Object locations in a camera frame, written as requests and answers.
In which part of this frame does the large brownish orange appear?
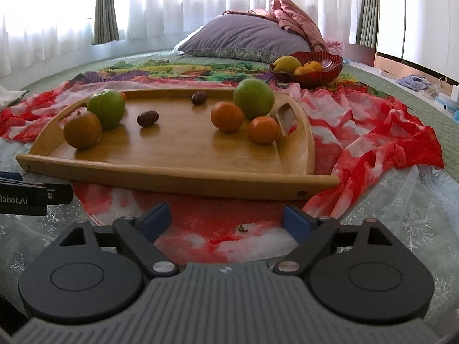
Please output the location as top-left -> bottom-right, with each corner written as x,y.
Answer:
63,110 -> 103,150

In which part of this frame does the large green apple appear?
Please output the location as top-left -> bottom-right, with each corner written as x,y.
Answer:
87,89 -> 125,130

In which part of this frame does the small tangerine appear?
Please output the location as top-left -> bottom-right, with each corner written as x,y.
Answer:
248,116 -> 280,144

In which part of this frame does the brown date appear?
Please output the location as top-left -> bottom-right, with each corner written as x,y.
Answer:
136,110 -> 160,128
190,91 -> 207,106

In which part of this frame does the small green apple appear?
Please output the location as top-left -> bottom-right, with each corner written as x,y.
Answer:
233,79 -> 275,120

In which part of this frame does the bamboo serving tray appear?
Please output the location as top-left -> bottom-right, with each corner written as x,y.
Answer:
16,88 -> 339,200

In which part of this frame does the red white scarf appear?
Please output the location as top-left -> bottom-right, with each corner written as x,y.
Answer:
1,81 -> 444,263

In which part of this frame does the white sheer curtain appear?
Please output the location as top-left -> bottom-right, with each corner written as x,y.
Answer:
1,0 -> 362,88

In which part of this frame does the front orange in bowl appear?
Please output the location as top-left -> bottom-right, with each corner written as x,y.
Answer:
293,66 -> 315,76

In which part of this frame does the orange in bowl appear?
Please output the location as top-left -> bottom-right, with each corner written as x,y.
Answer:
293,66 -> 315,76
304,60 -> 324,72

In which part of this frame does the back orange in bowl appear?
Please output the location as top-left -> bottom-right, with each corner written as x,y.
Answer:
304,60 -> 324,72

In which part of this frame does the red glass fruit bowl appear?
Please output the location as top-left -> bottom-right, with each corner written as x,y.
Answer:
269,51 -> 343,89

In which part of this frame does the green curtain left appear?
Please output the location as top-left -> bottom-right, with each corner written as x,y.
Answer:
92,0 -> 120,45

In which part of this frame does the green curtain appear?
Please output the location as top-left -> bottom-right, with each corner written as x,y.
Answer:
356,0 -> 380,49
92,0 -> 120,45

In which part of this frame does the yellow pear in bowl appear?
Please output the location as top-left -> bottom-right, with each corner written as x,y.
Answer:
271,56 -> 302,74

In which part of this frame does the colourful floral scarf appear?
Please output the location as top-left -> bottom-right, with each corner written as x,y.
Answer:
71,58 -> 359,90

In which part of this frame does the lavender cloth on floor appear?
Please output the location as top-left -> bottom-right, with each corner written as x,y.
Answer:
397,74 -> 432,92

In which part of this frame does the purple pillow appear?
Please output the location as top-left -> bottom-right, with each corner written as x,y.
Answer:
174,14 -> 311,64

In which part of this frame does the green curtain right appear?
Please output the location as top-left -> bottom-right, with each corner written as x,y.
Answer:
356,0 -> 380,49

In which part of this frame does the pink crumpled blanket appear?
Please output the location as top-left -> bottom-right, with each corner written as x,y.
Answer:
223,0 -> 345,56

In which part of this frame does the white charger with cable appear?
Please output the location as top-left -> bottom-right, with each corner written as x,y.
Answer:
434,88 -> 458,115

